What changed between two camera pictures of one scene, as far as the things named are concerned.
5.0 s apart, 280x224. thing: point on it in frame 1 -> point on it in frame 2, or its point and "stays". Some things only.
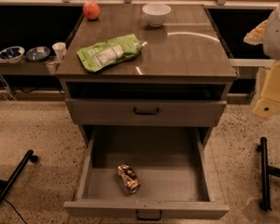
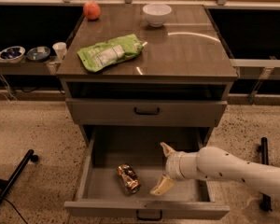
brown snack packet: (128, 178) stays
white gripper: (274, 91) -> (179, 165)
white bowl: (155, 14) stays
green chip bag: (105, 53) stays
